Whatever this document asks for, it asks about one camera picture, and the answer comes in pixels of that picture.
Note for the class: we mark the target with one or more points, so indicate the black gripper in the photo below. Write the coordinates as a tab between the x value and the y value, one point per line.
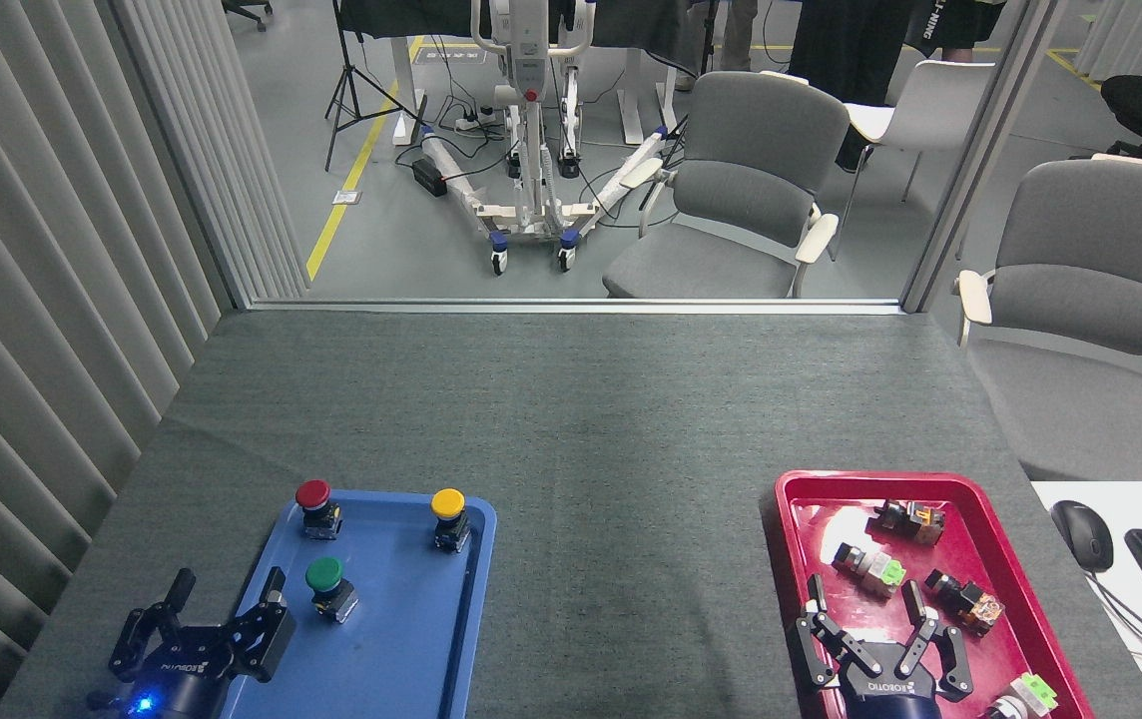
172	689
890	699

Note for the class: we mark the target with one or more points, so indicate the green push button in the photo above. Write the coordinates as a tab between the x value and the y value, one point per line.
324	574

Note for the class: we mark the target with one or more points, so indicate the red push button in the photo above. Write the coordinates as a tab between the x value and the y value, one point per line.
312	493

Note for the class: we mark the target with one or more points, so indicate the yellow push button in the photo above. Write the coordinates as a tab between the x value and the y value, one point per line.
447	502

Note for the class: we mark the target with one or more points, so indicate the red plastic tray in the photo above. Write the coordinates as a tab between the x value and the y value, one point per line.
985	554

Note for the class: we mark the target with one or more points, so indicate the blue plastic tray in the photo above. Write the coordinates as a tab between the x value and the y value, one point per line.
391	629

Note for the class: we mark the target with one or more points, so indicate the black computer mouse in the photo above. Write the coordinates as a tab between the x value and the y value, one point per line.
1082	534

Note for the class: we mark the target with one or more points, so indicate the grey chair with cream armrests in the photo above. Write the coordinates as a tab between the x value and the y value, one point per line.
1100	300
741	200

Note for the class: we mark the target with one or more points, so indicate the black power adapter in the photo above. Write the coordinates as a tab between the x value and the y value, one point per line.
428	177

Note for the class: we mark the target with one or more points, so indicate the white plastic chair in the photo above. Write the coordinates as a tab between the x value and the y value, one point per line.
940	105

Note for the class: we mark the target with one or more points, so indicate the black tripod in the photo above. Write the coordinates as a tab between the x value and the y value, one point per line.
346	85

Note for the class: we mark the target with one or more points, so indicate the white power strip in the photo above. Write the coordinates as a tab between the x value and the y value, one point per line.
476	122

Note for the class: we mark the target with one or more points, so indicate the person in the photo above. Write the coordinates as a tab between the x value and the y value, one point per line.
955	25
736	35
846	45

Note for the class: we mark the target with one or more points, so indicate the white wheeled stand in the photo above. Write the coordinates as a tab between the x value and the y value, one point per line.
531	70

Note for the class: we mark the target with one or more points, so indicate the white green switch module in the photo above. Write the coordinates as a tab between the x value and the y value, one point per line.
870	569
1025	696

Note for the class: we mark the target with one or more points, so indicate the black orange switch module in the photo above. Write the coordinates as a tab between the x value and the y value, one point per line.
905	522
965	602

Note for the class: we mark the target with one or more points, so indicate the silver frame rail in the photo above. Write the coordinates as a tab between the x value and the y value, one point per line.
571	307

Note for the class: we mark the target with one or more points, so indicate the silver frame post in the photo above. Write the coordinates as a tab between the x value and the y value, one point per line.
980	160

